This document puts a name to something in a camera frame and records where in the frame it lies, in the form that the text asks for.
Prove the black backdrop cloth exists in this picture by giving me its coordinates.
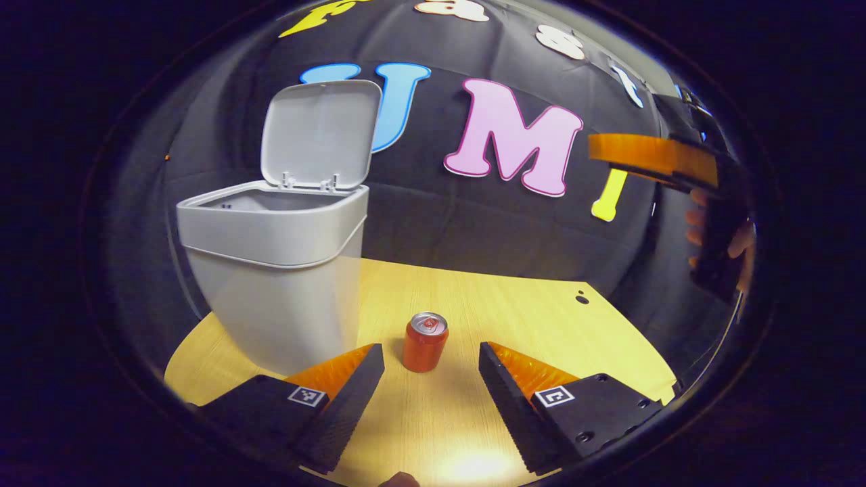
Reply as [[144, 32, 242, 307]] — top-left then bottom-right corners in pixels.
[[101, 0, 745, 379]]

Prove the wooden desktop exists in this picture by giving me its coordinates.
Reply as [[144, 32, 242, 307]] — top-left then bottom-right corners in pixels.
[[164, 258, 679, 487]]

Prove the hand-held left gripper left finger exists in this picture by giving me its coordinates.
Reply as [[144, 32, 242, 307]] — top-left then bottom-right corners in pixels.
[[196, 343, 386, 475]]

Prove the white desktop garbage bin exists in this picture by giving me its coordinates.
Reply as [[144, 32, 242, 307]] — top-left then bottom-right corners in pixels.
[[176, 80, 384, 377]]

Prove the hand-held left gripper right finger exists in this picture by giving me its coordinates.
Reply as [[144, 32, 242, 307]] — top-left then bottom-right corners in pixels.
[[478, 342, 664, 475]]

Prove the red pop can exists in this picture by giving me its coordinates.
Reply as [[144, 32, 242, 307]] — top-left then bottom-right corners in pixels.
[[403, 312, 450, 373]]

